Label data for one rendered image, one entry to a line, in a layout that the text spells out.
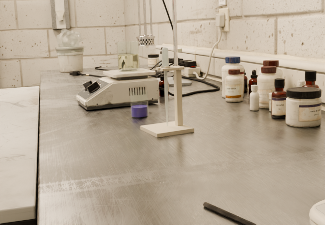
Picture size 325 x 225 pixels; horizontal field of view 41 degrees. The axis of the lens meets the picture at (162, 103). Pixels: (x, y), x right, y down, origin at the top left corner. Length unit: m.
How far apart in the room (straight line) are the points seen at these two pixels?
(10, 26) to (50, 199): 3.06
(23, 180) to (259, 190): 0.32
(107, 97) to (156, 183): 0.57
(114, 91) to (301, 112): 0.48
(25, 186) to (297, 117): 0.53
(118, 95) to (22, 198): 0.61
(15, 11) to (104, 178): 3.02
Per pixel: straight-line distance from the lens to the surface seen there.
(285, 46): 1.29
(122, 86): 1.14
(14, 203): 0.57
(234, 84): 1.16
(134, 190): 0.57
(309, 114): 0.89
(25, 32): 3.57
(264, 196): 0.55
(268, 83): 1.07
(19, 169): 0.70
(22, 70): 3.58
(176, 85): 0.86
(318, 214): 0.46
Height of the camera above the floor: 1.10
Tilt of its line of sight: 10 degrees down
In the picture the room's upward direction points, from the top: 2 degrees counter-clockwise
